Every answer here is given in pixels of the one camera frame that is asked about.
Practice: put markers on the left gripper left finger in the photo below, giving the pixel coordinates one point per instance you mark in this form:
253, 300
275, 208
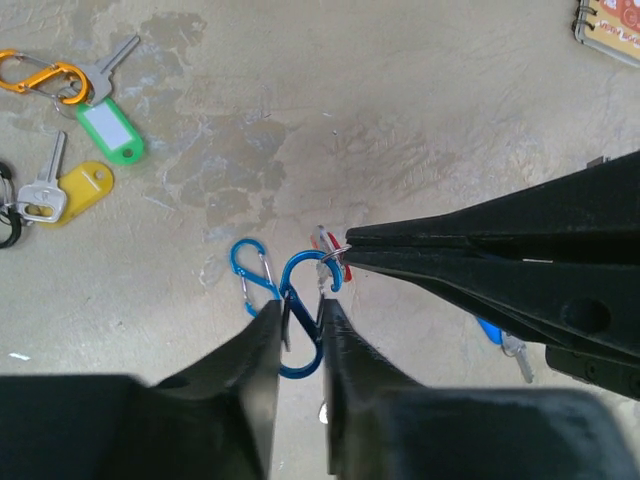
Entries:
224, 405

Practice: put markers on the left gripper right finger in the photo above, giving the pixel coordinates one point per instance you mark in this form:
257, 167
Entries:
371, 403

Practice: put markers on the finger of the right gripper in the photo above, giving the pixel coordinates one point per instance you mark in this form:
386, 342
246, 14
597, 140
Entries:
592, 214
585, 315

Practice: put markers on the blue carabiner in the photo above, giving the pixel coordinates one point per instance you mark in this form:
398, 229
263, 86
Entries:
264, 280
312, 326

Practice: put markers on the key with red tag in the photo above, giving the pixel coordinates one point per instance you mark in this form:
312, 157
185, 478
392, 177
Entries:
323, 240

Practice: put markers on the key with yellow tag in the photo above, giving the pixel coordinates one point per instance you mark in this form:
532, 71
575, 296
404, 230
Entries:
56, 200

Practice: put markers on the key with green tag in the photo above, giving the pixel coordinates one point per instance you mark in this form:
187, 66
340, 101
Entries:
100, 116

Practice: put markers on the black carabiner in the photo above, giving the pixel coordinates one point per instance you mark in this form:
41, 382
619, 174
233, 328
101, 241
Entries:
9, 213

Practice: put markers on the orange carabiner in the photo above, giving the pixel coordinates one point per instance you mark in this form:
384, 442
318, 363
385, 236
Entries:
48, 71

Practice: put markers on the key with blue tag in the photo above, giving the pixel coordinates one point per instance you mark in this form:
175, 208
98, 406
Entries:
511, 346

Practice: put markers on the orange spiral notebook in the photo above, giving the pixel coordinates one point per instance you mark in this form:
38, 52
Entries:
610, 27

